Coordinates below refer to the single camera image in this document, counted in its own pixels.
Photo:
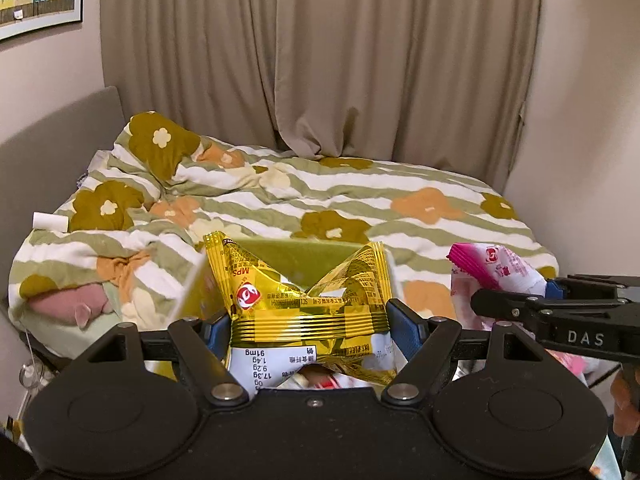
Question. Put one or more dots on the beige curtain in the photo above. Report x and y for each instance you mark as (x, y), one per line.
(325, 60)

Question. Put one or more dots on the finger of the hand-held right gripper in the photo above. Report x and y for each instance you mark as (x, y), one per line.
(590, 286)
(505, 302)

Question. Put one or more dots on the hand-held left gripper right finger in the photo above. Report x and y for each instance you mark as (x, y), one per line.
(404, 327)

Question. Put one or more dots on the green floral blanket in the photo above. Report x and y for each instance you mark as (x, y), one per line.
(350, 195)

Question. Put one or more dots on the person's right hand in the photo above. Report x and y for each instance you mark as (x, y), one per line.
(627, 400)

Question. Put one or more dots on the yellow object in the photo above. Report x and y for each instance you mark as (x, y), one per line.
(9, 427)

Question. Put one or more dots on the grey headboard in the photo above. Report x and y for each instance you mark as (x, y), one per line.
(55, 160)

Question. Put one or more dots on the blue daisy tablecloth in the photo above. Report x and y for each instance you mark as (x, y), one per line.
(602, 460)

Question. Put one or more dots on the yellow green cardboard box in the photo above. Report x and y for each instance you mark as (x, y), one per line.
(300, 260)

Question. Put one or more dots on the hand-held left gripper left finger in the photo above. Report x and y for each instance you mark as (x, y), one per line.
(218, 337)

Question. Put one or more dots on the pink white snack packet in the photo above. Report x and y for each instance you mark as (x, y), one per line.
(492, 265)

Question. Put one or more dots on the gold snack packet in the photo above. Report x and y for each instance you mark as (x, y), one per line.
(310, 320)

